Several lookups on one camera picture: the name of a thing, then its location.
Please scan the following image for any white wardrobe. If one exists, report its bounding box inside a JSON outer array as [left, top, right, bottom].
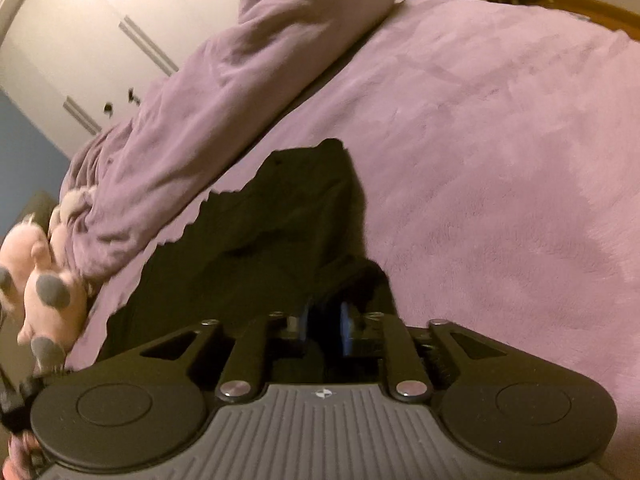
[[0, 0, 261, 161]]

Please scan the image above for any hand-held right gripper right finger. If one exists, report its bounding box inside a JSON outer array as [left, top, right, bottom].
[[337, 302, 502, 404]]

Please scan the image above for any cream plush toy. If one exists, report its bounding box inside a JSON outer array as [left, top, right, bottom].
[[0, 185, 101, 376]]

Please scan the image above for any black garment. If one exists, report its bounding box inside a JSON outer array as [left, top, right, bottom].
[[97, 137, 402, 377]]

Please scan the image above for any bunched purple duvet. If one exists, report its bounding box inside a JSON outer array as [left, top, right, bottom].
[[60, 0, 401, 281]]

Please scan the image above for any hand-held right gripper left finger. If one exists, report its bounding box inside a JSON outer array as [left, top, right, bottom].
[[138, 305, 314, 404]]

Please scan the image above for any person's left hand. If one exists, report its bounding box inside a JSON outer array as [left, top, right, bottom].
[[7, 432, 47, 480]]

